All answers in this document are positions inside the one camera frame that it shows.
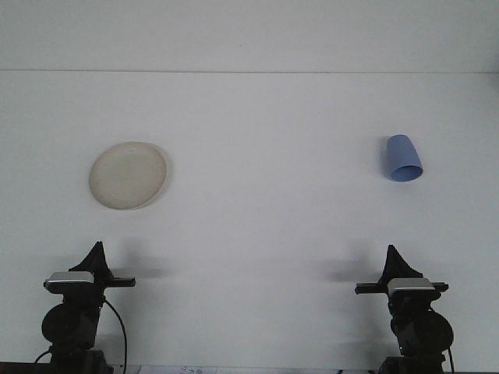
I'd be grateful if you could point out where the pale blue cup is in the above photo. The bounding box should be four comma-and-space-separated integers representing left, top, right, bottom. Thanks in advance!
385, 134, 424, 183

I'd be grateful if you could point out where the pale round plate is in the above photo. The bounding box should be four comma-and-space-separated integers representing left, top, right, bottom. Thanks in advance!
88, 141, 169, 212

